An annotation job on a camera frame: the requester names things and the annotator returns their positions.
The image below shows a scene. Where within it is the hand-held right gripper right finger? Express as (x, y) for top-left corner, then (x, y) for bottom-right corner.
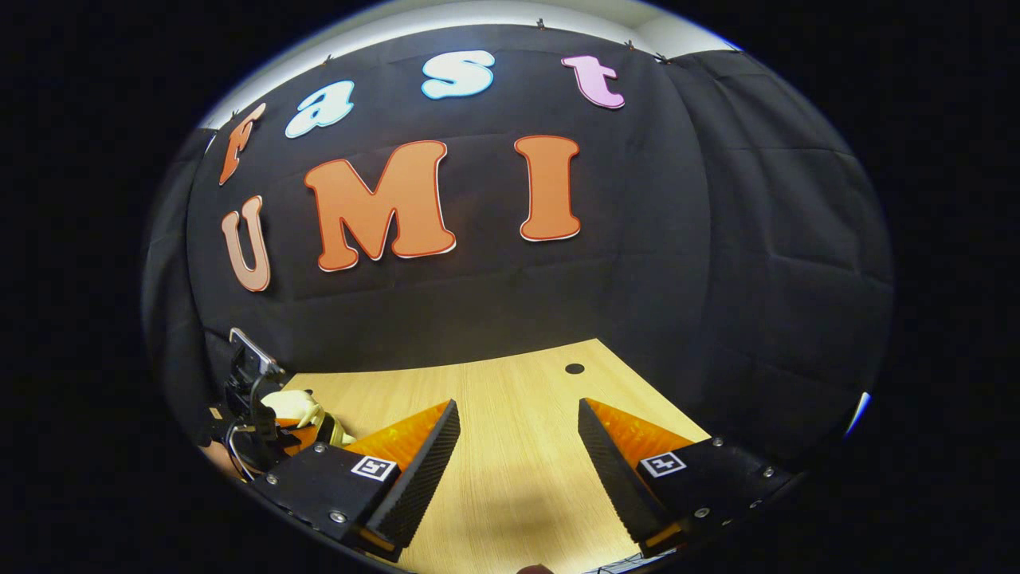
(578, 397), (802, 559)

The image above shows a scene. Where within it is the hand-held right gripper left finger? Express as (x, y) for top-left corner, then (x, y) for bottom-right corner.
(253, 399), (461, 563)

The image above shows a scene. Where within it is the black backdrop cloth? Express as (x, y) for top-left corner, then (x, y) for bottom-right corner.
(142, 24), (893, 487)

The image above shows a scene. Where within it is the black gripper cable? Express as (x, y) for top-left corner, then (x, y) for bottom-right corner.
(225, 375), (276, 479)

